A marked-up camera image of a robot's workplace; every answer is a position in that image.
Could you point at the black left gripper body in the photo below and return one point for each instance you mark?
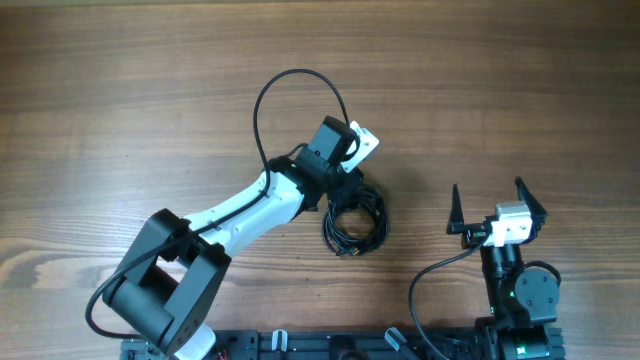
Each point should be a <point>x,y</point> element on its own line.
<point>342,184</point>

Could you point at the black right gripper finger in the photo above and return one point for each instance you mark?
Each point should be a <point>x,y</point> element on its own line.
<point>538,212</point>
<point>456,223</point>

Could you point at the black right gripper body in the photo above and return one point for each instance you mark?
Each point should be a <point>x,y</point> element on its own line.
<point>476,231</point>

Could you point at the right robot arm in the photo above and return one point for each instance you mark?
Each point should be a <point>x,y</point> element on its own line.
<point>523,296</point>

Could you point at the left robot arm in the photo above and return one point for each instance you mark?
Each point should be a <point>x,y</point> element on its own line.
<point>165,285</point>

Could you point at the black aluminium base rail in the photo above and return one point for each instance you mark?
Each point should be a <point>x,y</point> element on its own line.
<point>454,343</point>

